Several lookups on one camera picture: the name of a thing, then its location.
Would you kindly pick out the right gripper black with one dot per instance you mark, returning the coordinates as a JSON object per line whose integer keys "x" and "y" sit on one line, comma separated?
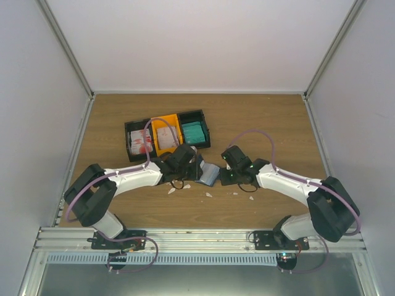
{"x": 224, "y": 180}

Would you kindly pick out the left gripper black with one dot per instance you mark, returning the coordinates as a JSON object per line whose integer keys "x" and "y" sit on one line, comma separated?
{"x": 194, "y": 176}

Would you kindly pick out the navy blue card holder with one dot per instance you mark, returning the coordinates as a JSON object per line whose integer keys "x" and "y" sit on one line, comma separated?
{"x": 210, "y": 172}

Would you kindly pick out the black bin with red cards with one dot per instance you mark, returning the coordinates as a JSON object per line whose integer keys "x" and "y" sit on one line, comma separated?
{"x": 138, "y": 125}

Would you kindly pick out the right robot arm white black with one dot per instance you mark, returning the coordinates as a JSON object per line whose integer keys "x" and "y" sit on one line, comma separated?
{"x": 332, "y": 212}

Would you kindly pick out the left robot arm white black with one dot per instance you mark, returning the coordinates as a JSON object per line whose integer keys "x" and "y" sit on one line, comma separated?
{"x": 91, "y": 194}

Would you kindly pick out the orange bin with cards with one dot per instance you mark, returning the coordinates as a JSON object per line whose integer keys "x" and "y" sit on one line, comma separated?
{"x": 163, "y": 121}

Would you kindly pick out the white vip card stack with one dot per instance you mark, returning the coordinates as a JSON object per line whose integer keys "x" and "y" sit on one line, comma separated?
{"x": 165, "y": 137}

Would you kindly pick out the teal card stack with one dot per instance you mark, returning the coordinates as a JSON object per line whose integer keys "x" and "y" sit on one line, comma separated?
{"x": 193, "y": 132}

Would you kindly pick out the black bin with teal cards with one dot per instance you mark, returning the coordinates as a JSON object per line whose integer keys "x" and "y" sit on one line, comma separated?
{"x": 191, "y": 116}

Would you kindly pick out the red white card stack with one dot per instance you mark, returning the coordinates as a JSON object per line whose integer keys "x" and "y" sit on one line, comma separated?
{"x": 140, "y": 142}

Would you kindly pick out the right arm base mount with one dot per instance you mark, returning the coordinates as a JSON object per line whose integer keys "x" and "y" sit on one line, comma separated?
{"x": 271, "y": 240}

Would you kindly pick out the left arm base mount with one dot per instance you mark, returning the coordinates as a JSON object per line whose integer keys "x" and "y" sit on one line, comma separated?
{"x": 127, "y": 240}

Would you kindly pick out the slotted cable duct grey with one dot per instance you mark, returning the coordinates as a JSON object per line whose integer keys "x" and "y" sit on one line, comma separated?
{"x": 166, "y": 259}

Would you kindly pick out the aluminium rail frame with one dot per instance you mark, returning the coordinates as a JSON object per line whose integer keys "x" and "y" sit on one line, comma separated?
{"x": 168, "y": 240}

